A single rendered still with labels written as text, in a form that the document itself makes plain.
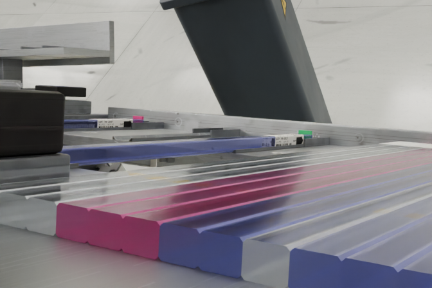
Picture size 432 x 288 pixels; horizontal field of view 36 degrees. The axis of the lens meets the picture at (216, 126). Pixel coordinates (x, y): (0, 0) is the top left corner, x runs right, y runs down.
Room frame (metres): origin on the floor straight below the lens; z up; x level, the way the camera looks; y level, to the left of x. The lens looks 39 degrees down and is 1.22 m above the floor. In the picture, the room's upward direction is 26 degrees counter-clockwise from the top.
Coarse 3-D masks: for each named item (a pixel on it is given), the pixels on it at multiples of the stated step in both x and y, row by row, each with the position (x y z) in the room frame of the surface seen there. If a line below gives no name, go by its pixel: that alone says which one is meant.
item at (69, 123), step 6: (66, 120) 0.59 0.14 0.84; (72, 120) 0.59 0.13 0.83; (78, 120) 0.60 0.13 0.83; (84, 120) 0.60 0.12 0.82; (90, 120) 0.61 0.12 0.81; (96, 120) 0.61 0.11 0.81; (138, 120) 0.65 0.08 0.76; (66, 126) 0.58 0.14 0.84; (72, 126) 0.59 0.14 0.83; (78, 126) 0.59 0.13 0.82; (84, 126) 0.60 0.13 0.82; (90, 126) 0.60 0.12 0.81; (96, 126) 0.61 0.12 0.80
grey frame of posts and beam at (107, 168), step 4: (100, 164) 0.75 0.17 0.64; (104, 164) 0.75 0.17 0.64; (108, 164) 0.75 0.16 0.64; (112, 164) 0.74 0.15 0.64; (116, 164) 0.74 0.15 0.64; (120, 164) 0.73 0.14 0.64; (96, 168) 0.75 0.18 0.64; (100, 168) 0.75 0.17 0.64; (104, 168) 0.74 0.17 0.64; (108, 168) 0.74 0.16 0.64; (112, 168) 0.73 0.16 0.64; (116, 168) 0.73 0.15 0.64; (120, 168) 0.73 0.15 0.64; (124, 168) 0.74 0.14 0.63
